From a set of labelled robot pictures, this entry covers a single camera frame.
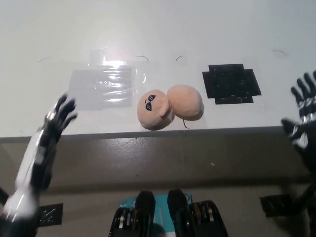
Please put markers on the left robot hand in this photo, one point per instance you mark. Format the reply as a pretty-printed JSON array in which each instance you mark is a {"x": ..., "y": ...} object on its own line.
[{"x": 37, "y": 153}]

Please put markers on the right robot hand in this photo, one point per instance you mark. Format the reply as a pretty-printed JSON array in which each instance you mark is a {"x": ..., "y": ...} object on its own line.
[{"x": 306, "y": 123}]

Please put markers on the dumpling toy with smiling face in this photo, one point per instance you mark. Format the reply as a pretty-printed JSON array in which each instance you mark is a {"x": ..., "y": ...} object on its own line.
[{"x": 185, "y": 101}]

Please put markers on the dumpling toy with sunglasses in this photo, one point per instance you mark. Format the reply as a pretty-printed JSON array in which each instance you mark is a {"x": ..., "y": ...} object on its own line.
[{"x": 153, "y": 111}]

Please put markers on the grey tape patch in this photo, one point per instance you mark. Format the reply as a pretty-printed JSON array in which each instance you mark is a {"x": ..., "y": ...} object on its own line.
[{"x": 84, "y": 91}]

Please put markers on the black tape patch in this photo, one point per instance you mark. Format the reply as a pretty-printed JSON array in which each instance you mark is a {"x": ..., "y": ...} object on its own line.
[{"x": 232, "y": 84}]

